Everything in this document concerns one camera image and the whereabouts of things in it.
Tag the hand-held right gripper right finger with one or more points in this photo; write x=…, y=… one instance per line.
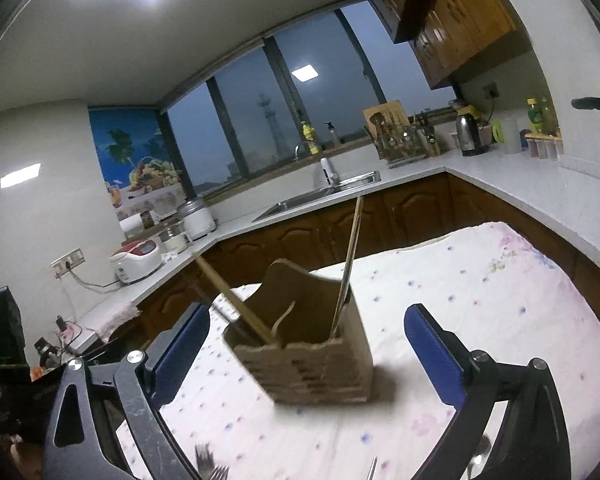
x=432, y=355

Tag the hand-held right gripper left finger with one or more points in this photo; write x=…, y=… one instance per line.
x=182, y=350

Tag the bamboo chopstick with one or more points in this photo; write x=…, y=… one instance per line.
x=349, y=260
x=230, y=297

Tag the wooden utensil holder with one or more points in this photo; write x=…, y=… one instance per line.
x=325, y=365

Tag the dish rack with utensils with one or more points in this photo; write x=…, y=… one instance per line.
x=400, y=135

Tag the white lace towel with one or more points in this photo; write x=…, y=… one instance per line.
x=117, y=320

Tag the floral white tablecloth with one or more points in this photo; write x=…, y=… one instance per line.
x=480, y=285

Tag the red and white rice cooker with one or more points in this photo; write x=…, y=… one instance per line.
x=135, y=260

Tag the steel fork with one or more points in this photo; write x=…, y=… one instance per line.
x=220, y=473
x=205, y=457

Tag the steel spoon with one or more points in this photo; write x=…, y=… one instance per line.
x=475, y=465

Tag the steel table knife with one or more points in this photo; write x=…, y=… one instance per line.
x=372, y=470

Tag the white steel-lid rice cooker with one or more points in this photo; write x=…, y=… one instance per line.
x=197, y=220

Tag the white paper towel roll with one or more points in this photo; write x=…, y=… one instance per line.
x=136, y=222

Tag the black box device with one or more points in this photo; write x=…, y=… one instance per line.
x=2, y=325

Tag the steel kitchen sink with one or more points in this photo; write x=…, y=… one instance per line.
x=320, y=195

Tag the white tap water purifier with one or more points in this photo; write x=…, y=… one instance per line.
x=329, y=170

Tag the steel electric kettle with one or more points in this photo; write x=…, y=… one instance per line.
x=471, y=132

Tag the steel sink faucet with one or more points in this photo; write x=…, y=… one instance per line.
x=298, y=152

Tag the white plastic container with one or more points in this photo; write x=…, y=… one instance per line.
x=511, y=136

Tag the green plastic lid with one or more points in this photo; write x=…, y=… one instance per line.
x=499, y=131

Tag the row of spice jars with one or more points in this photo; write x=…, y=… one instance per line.
x=544, y=146

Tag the clear spray bottle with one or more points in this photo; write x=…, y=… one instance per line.
x=332, y=136

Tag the yellow dish soap bottle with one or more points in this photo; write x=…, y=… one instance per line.
x=310, y=140

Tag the green drink bottle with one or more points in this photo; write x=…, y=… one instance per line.
x=535, y=117

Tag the large kitchen window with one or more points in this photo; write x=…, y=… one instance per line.
x=290, y=110

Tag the clear drink bottle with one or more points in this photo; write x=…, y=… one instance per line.
x=551, y=117

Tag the brown upper kitchen cabinets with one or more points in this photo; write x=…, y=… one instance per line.
x=460, y=25

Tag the wall power socket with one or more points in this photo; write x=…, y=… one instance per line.
x=69, y=261
x=491, y=91

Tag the fruit and palm wall poster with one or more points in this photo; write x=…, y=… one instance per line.
x=130, y=160

